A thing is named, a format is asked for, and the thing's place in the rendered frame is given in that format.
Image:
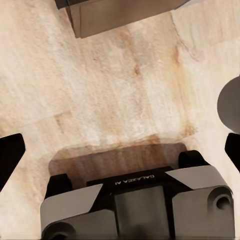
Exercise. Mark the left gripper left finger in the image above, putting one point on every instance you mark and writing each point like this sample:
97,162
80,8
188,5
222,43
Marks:
12,149

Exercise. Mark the trash can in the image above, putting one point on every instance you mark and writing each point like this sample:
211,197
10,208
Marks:
228,105

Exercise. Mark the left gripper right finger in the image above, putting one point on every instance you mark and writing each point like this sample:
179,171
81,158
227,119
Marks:
232,148

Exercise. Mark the cabinet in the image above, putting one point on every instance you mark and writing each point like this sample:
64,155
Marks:
91,17

